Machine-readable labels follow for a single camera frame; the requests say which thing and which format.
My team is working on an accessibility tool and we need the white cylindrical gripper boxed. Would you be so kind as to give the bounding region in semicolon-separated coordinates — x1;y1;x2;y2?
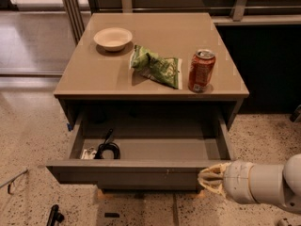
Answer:
198;160;256;204

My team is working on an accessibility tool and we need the grey top drawer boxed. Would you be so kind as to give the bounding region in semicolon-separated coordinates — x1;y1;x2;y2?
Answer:
46;111;235;192

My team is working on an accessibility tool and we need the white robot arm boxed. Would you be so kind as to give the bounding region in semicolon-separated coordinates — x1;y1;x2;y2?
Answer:
198;154;301;214

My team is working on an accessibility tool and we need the grey drawer cabinet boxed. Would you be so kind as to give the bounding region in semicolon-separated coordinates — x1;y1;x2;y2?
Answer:
55;13;249;125

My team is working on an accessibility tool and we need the dark object right floor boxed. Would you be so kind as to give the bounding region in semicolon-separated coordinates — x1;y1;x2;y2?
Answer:
290;105;301;122

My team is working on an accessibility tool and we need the orange soda can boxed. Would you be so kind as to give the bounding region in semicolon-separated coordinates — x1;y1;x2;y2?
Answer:
188;49;216;92

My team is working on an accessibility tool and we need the green chip bag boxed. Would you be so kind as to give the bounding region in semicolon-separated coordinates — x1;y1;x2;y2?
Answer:
130;44;182;89

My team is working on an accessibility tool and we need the small white packet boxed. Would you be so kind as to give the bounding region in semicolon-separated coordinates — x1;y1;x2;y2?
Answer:
81;148;97;159

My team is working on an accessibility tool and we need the black object on floor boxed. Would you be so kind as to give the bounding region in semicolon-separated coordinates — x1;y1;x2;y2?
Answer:
46;204;65;226

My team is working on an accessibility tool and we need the white paper bowl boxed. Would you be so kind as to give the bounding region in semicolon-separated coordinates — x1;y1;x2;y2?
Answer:
93;27;133;52

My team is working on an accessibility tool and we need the coiled black cable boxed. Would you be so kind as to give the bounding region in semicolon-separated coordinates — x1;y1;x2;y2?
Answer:
93;128;121;160

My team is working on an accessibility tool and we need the metal window frame post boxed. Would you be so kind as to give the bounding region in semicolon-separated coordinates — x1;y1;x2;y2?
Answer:
62;0;85;43

